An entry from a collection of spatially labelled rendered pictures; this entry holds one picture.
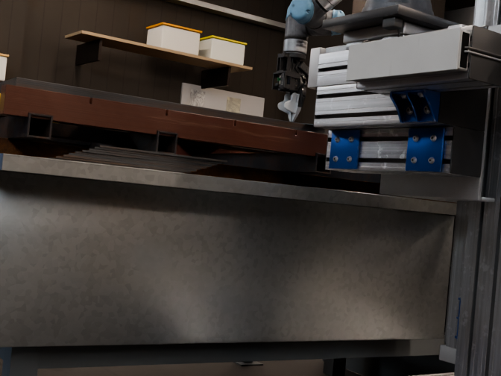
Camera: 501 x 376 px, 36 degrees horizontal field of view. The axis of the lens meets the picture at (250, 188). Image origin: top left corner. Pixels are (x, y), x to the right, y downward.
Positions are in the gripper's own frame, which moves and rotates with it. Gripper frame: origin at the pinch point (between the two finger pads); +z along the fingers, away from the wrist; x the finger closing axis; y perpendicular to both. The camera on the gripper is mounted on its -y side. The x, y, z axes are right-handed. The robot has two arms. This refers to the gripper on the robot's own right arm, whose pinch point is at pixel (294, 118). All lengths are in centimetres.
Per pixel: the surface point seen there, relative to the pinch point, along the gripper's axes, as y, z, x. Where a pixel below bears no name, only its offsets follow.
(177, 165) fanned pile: 65, 21, 53
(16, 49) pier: -58, -104, -596
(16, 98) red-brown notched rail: 97, 11, 41
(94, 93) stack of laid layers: 79, 7, 37
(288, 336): 27, 59, 45
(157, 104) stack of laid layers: 64, 7, 37
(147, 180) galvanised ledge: 75, 25, 61
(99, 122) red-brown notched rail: 79, 13, 41
